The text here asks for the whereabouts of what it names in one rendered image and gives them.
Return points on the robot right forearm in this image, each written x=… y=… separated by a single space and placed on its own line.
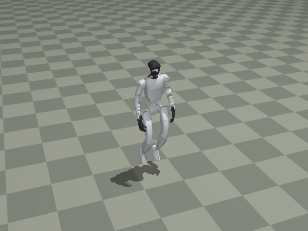
x=138 y=108

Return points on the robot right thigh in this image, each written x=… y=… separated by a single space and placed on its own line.
x=147 y=121

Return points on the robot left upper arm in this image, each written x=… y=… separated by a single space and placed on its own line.
x=167 y=84

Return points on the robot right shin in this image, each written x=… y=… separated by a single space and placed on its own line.
x=145 y=147

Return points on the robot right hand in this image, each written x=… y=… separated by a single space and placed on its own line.
x=141 y=125

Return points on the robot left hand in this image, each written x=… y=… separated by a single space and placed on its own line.
x=173 y=114

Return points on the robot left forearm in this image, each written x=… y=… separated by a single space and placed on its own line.
x=170 y=100

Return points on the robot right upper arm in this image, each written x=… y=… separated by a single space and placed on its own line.
x=140 y=85

